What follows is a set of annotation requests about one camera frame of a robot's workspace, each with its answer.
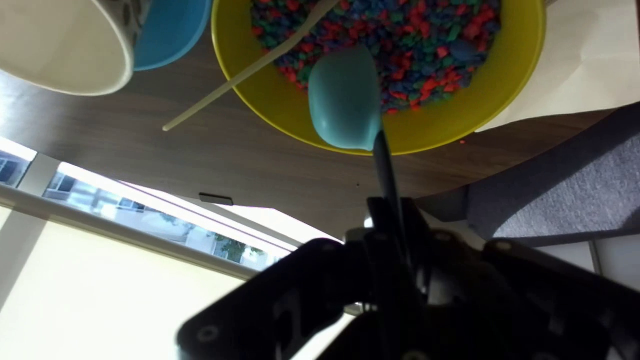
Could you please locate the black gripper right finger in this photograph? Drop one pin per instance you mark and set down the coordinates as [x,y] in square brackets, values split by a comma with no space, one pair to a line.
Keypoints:
[520,306]

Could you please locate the teal blue plastic spoon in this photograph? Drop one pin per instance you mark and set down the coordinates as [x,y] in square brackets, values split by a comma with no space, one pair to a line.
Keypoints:
[343,100]

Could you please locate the yellow plastic bowl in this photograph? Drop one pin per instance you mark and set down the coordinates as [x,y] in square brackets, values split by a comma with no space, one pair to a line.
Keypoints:
[267,100]

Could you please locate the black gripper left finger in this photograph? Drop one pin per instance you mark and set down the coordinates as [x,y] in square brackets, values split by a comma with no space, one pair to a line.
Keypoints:
[301,300]

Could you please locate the blue plastic bowl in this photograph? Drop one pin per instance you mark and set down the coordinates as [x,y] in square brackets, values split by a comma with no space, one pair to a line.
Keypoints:
[171,31]

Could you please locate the large colourful cereal mass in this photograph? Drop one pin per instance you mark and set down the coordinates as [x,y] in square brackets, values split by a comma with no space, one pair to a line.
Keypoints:
[427,47]

